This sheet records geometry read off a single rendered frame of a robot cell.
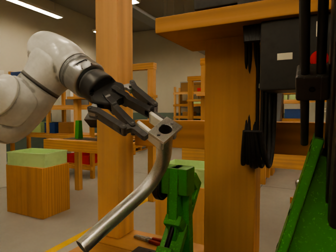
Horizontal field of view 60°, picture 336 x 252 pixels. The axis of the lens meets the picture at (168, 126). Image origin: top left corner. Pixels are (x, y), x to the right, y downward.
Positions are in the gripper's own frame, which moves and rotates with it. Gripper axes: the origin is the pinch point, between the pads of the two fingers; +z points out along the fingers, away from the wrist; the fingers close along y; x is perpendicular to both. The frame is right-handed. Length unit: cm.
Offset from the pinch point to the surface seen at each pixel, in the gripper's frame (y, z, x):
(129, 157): 9.2, -20.0, 39.2
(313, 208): -2.6, 29.1, -11.3
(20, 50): 224, -694, 435
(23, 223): -24, -177, 296
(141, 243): -6, 1, 51
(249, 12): 29.1, -0.4, -14.5
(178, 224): -4.0, 11.5, 21.0
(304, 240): -5.1, 30.6, -7.9
